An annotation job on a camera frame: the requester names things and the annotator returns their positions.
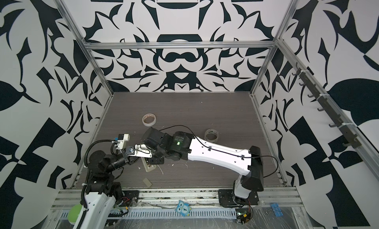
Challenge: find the grey battery cover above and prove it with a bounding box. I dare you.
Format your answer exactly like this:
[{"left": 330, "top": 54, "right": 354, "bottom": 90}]
[{"left": 143, "top": 178, "right": 153, "bottom": 188}]

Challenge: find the white remote control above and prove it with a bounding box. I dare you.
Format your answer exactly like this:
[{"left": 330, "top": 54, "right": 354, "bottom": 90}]
[{"left": 141, "top": 157, "right": 157, "bottom": 172}]

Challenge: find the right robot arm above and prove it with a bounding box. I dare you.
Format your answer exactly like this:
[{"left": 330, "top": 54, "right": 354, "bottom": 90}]
[{"left": 141, "top": 128, "right": 264, "bottom": 199}]

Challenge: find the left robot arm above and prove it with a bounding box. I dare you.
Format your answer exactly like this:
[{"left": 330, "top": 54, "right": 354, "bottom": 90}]
[{"left": 74, "top": 151, "right": 138, "bottom": 229}]

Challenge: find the white masking tape roll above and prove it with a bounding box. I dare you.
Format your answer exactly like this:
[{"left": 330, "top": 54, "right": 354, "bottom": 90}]
[{"left": 142, "top": 113, "right": 157, "bottom": 127}]

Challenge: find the clear tape roll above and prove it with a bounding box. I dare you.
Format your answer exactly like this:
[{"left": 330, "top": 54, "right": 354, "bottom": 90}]
[{"left": 204, "top": 129, "right": 219, "bottom": 143}]

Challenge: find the green push button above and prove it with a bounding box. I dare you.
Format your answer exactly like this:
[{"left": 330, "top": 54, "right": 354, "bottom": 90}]
[{"left": 67, "top": 204, "right": 83, "bottom": 225}]

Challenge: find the small electronics board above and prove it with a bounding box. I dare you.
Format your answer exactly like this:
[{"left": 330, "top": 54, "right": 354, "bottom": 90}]
[{"left": 236, "top": 207, "right": 253, "bottom": 224}]

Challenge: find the blue tape piece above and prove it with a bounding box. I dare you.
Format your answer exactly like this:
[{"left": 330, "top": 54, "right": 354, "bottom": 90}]
[{"left": 270, "top": 203, "right": 283, "bottom": 217}]

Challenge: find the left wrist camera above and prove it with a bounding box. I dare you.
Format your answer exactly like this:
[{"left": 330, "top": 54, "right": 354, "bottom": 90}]
[{"left": 114, "top": 134, "right": 130, "bottom": 150}]

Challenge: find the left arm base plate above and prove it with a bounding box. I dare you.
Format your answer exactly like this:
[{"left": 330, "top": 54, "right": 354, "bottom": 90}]
[{"left": 118, "top": 190, "right": 140, "bottom": 207}]

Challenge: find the white slotted cable duct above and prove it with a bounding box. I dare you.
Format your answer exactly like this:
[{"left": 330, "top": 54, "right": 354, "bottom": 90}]
[{"left": 59, "top": 207, "right": 237, "bottom": 220}]

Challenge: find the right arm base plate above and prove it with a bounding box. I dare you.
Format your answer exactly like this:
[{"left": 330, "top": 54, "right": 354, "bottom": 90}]
[{"left": 218, "top": 189, "right": 259, "bottom": 208}]

